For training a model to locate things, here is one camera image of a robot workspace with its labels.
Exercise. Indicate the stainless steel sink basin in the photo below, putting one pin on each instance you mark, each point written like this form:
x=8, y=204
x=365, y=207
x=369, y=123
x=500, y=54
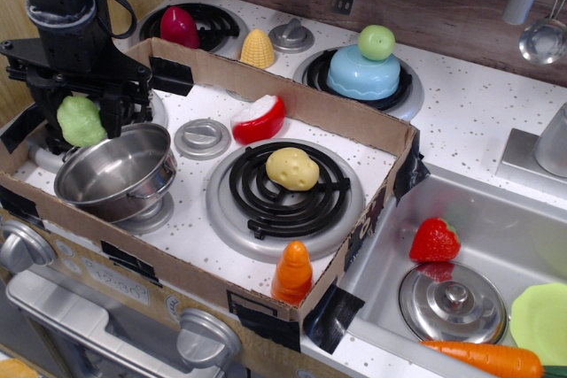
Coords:
x=513, y=241

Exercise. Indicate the yellow toy corn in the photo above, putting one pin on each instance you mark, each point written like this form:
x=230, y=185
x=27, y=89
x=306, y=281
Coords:
x=258, y=50

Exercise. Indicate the silver oven door handle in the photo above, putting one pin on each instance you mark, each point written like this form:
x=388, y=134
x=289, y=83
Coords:
x=86, y=323

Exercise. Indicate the red toy strawberry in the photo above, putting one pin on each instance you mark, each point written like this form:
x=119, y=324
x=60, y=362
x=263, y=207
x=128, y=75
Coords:
x=435, y=240

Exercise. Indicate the silver oven knob left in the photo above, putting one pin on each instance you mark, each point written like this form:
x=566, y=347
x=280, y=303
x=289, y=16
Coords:
x=23, y=248

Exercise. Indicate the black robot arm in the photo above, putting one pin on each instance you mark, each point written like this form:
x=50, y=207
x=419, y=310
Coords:
x=57, y=13

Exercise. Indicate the stainless steel pot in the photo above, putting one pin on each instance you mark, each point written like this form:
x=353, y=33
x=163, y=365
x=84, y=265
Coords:
x=119, y=178

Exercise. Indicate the orange toy carrot piece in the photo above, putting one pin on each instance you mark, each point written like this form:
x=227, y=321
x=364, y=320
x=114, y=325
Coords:
x=293, y=278

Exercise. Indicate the yellow toy potato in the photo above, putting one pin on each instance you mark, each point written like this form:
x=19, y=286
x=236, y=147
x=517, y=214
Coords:
x=293, y=169

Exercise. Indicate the orange object bottom left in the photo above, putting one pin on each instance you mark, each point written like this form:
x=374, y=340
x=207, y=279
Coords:
x=14, y=368

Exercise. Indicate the green toy apple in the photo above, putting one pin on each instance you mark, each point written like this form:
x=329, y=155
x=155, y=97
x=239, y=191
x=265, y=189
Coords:
x=376, y=42

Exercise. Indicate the black burner front right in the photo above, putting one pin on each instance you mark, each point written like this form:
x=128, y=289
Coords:
x=258, y=217

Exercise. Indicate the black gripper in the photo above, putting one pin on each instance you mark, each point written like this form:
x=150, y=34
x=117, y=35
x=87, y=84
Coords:
x=83, y=59

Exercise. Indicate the silver oven knob right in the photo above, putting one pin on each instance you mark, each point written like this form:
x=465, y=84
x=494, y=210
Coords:
x=204, y=340

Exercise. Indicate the cardboard fence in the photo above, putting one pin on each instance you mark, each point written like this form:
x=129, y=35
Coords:
x=185, y=257

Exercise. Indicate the silver oven knob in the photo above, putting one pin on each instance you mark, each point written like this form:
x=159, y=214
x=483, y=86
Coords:
x=204, y=340
x=23, y=248

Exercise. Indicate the silver stove knob centre front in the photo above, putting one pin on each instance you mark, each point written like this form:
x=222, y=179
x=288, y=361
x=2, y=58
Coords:
x=202, y=139

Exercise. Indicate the red white toy cheese wedge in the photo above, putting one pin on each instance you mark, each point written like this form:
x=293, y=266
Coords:
x=258, y=121

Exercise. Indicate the light green toy plate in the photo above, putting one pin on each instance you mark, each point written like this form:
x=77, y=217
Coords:
x=538, y=322

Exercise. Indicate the black burner back right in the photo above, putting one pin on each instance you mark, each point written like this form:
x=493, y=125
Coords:
x=405, y=103

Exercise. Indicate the dark red toy pepper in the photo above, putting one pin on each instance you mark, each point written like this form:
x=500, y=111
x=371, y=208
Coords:
x=178, y=26

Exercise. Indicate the long orange toy carrot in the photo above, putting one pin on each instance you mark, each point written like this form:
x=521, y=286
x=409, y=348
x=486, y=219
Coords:
x=498, y=360

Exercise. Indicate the hanging steel ladle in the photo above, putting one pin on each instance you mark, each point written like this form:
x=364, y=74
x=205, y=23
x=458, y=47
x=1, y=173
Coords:
x=544, y=41

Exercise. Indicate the silver stove knob centre back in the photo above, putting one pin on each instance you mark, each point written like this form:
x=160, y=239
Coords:
x=292, y=37

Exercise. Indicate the silver stove knob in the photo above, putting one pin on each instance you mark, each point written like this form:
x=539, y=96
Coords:
x=292, y=37
x=202, y=139

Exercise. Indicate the steel pot lid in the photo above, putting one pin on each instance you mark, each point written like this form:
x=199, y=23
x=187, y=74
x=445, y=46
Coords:
x=447, y=301

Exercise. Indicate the light blue toy bowl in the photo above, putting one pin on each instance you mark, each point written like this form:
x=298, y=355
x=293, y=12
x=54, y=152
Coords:
x=352, y=75

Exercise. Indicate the light green toy broccoli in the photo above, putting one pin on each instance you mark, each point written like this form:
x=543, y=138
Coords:
x=80, y=123

